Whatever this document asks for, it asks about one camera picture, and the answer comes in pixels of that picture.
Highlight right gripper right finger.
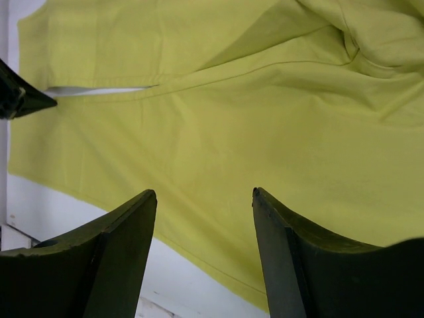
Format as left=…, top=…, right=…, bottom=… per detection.
left=252, top=187, right=423, bottom=317

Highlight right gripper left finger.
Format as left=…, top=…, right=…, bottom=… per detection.
left=1, top=189, right=157, bottom=317

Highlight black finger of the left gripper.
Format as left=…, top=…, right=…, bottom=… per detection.
left=0, top=60, right=58, bottom=120

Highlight yellow-green trousers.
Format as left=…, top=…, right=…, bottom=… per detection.
left=9, top=1, right=423, bottom=310

